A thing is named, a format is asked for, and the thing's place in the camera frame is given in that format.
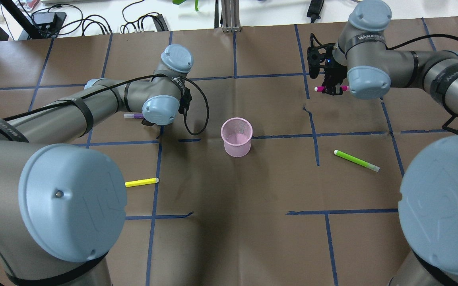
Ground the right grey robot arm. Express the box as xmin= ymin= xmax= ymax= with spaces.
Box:
xmin=305 ymin=0 xmax=458 ymax=286

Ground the black monitor stand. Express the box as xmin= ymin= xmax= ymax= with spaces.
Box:
xmin=0 ymin=0 xmax=50 ymax=39

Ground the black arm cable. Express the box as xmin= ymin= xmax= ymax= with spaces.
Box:
xmin=0 ymin=73 xmax=210 ymax=136

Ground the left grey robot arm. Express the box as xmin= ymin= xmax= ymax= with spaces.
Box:
xmin=0 ymin=44 xmax=193 ymax=286

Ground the black power adapter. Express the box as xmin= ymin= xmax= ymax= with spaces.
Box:
xmin=307 ymin=0 xmax=325 ymax=23

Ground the green plastic clamp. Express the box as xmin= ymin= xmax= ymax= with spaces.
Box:
xmin=171 ymin=0 xmax=199 ymax=12

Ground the green marker pen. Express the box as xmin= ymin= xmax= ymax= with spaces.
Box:
xmin=333 ymin=150 xmax=380 ymax=172

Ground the pink mesh cup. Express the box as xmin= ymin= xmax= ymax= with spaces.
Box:
xmin=220 ymin=117 xmax=253 ymax=158

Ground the yellow marker pen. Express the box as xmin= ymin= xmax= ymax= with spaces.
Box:
xmin=125 ymin=178 xmax=159 ymax=188

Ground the pink marker pen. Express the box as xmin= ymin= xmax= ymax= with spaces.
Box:
xmin=314 ymin=85 xmax=349 ymax=94

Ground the aluminium frame post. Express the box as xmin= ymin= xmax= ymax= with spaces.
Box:
xmin=220 ymin=0 xmax=241 ymax=34

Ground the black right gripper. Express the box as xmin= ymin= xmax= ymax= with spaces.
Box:
xmin=307 ymin=34 xmax=347 ymax=96

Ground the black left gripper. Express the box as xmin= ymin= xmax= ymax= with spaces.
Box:
xmin=178 ymin=87 xmax=192 ymax=116

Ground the purple marker pen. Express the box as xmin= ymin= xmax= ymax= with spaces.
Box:
xmin=123 ymin=113 xmax=144 ymax=119

